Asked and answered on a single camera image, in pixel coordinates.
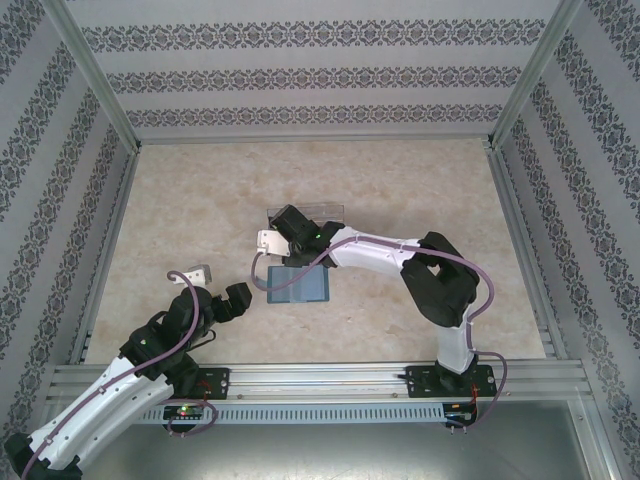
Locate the clear plastic organizer box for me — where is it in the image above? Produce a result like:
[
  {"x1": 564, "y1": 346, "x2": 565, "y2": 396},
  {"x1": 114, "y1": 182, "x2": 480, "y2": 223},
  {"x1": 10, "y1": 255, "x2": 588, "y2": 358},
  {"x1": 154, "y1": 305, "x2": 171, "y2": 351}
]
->
[{"x1": 267, "y1": 201, "x2": 347, "y2": 257}]

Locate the teal leather card holder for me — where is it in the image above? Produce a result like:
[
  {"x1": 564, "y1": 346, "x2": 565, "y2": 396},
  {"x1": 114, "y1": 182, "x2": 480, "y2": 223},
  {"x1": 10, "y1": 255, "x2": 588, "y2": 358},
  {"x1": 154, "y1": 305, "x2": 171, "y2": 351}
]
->
[{"x1": 254, "y1": 264, "x2": 332, "y2": 305}]

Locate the grey metal sheet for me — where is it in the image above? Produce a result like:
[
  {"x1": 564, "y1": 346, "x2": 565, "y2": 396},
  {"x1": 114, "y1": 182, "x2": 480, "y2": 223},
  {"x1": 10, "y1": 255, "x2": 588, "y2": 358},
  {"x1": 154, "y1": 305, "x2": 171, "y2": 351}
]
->
[{"x1": 74, "y1": 422, "x2": 619, "y2": 480}]

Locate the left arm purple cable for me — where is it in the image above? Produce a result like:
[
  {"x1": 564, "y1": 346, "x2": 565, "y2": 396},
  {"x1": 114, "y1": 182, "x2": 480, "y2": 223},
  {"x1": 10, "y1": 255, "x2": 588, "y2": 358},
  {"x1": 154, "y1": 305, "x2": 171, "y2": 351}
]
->
[{"x1": 19, "y1": 270, "x2": 220, "y2": 476}]

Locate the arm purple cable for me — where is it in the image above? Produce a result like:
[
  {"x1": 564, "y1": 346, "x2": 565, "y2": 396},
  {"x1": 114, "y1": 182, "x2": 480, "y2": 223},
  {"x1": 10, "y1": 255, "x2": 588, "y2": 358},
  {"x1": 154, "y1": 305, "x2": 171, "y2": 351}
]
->
[
  {"x1": 248, "y1": 237, "x2": 506, "y2": 435},
  {"x1": 19, "y1": 270, "x2": 220, "y2": 476}
]

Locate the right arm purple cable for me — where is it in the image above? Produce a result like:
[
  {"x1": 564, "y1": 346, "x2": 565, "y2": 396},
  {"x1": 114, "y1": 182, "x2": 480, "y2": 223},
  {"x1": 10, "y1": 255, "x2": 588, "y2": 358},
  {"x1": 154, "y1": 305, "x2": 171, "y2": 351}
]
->
[{"x1": 248, "y1": 237, "x2": 506, "y2": 435}]

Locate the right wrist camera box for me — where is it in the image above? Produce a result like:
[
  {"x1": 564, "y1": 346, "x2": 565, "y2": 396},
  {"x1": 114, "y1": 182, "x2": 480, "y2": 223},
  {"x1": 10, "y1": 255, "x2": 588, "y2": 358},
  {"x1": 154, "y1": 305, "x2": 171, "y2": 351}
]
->
[{"x1": 255, "y1": 228, "x2": 292, "y2": 257}]

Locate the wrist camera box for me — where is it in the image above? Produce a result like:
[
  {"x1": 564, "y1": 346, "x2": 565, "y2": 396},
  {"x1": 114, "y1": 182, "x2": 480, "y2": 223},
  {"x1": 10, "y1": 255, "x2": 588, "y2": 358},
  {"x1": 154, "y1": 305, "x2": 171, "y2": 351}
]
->
[
  {"x1": 177, "y1": 263, "x2": 212, "y2": 289},
  {"x1": 255, "y1": 228, "x2": 292, "y2": 257}
]

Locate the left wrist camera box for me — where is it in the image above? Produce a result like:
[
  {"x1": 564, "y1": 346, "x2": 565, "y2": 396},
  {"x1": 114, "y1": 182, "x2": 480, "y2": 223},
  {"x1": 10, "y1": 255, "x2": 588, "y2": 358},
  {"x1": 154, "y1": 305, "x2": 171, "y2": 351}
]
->
[{"x1": 177, "y1": 263, "x2": 212, "y2": 289}]

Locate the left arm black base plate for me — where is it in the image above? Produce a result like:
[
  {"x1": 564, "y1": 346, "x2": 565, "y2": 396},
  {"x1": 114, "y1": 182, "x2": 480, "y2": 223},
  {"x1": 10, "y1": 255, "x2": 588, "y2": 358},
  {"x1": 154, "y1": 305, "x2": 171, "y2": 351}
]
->
[{"x1": 167, "y1": 367, "x2": 232, "y2": 401}]

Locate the aluminium back frame rail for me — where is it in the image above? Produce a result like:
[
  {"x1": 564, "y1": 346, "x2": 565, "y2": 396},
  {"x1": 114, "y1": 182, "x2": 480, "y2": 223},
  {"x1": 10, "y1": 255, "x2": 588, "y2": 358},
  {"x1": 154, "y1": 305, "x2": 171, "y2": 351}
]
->
[{"x1": 135, "y1": 130, "x2": 494, "y2": 147}]

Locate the aluminium mounting rail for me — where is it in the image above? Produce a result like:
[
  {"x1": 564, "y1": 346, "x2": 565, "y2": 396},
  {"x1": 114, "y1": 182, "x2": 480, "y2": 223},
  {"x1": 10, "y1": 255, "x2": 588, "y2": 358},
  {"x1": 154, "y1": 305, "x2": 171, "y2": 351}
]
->
[{"x1": 49, "y1": 362, "x2": 586, "y2": 404}]

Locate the aluminium side frame rail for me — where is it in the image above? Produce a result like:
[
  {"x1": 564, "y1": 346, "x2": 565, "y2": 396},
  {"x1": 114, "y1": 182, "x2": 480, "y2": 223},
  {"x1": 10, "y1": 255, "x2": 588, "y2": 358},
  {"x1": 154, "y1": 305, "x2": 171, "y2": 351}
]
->
[
  {"x1": 67, "y1": 149, "x2": 141, "y2": 369},
  {"x1": 488, "y1": 147, "x2": 571, "y2": 361}
]

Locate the slotted grey cable duct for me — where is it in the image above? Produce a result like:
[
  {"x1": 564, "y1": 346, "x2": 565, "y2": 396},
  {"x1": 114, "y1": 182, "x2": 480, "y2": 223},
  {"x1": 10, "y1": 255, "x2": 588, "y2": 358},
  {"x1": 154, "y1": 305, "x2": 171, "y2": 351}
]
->
[{"x1": 137, "y1": 403, "x2": 446, "y2": 425}]

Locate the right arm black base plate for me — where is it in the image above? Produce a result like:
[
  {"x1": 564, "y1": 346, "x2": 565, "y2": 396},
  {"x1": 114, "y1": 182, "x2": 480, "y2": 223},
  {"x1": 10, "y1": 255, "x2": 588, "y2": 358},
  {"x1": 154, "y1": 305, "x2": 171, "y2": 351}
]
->
[{"x1": 405, "y1": 364, "x2": 499, "y2": 400}]

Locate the aluminium corner post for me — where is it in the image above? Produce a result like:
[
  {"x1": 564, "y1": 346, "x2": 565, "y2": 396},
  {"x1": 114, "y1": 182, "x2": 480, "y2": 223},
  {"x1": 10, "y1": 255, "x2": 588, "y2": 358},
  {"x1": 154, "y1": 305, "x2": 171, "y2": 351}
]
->
[
  {"x1": 485, "y1": 0, "x2": 586, "y2": 150},
  {"x1": 42, "y1": 0, "x2": 142, "y2": 152}
]

